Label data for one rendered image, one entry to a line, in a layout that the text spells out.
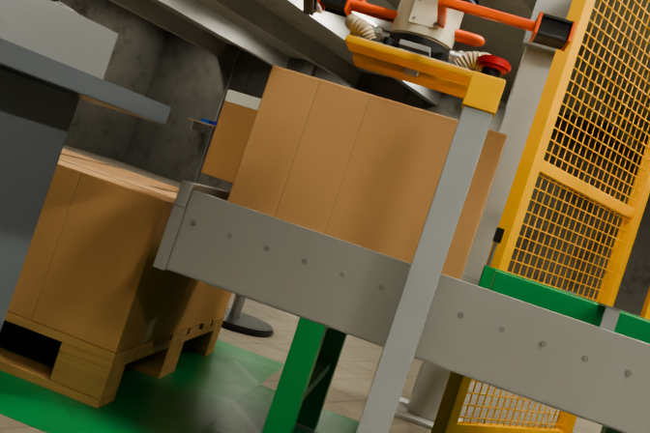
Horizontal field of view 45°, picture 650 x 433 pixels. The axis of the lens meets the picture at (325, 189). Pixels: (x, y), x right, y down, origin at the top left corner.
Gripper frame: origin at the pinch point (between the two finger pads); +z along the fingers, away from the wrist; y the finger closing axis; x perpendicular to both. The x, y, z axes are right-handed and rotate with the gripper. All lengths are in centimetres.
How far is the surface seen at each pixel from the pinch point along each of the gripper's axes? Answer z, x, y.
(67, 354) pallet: -3, -31, 109
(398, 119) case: -4.1, 29.1, 27.3
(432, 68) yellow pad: 1.1, 32.4, 11.9
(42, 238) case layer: -3, -47, 84
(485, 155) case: -5, 51, 29
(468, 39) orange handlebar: 11.8, 37.9, -0.4
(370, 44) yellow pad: -0.2, 16.1, 11.2
